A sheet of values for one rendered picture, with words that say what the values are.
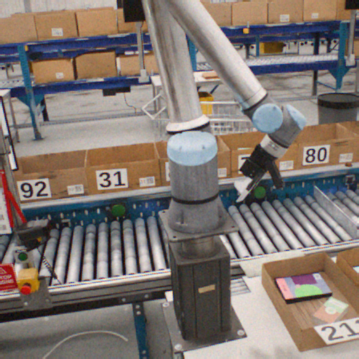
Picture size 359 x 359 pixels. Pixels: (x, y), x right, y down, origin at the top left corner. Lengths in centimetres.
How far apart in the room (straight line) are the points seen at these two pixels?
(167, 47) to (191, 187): 44
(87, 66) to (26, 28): 103
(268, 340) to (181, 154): 73
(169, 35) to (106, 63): 509
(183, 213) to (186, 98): 37
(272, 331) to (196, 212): 55
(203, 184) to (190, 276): 31
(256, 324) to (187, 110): 80
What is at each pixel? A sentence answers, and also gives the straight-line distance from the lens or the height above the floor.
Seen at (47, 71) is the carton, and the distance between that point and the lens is 652.
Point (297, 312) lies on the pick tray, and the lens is 166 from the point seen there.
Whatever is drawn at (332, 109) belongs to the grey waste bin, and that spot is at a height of 55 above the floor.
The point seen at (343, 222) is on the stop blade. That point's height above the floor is 76.
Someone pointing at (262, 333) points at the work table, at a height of 75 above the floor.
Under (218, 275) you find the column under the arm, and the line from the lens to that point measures 141.
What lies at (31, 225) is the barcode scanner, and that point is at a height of 109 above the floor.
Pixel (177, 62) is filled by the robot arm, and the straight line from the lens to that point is 135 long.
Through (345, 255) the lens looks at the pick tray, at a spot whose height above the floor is 83.
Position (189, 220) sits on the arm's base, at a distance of 127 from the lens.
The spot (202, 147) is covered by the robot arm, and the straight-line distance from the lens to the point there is 122.
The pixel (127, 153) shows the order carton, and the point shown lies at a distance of 253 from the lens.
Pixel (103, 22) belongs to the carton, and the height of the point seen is 156.
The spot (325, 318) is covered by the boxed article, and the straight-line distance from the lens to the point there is 160.
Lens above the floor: 185
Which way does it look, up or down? 23 degrees down
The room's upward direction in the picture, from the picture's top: 3 degrees counter-clockwise
